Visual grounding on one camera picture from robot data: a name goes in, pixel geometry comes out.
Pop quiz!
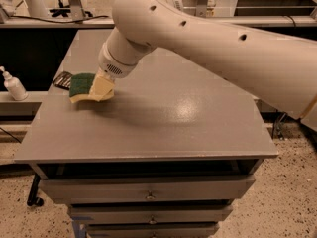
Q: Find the grey metal frame post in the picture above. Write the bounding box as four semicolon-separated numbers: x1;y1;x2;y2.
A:
68;0;85;21

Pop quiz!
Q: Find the top grey drawer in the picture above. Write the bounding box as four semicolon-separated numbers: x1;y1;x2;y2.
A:
40;175;255;204

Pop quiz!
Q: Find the grey metal bracket post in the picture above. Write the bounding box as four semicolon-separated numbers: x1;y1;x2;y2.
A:
194;0;210;18

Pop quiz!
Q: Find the grey drawer cabinet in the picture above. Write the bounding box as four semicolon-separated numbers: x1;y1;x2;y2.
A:
13;27;279;238

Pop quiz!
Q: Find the grey drawer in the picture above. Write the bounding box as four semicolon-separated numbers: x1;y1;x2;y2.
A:
40;175;255;204
87;223;219;238
69;204;233;224

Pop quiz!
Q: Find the white pump bottle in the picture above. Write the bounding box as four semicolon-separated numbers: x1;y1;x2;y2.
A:
0;66;28;101

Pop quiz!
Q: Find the black caster leg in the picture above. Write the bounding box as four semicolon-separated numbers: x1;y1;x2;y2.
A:
27;175;44;207

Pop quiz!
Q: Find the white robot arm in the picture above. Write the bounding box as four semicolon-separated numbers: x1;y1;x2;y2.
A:
98;0;317;129

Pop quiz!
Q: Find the bottom grey drawer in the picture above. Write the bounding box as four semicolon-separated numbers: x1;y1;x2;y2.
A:
87;223;219;238

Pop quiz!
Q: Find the green and yellow sponge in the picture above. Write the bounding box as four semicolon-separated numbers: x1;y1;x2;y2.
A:
69;73;96;103

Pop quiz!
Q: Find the black cable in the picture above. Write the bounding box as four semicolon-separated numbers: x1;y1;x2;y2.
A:
9;14;110;25

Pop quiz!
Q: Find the middle grey drawer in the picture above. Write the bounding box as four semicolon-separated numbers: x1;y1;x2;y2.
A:
69;204;233;224

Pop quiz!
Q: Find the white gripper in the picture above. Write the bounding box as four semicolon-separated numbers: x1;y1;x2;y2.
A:
88;43;135;101

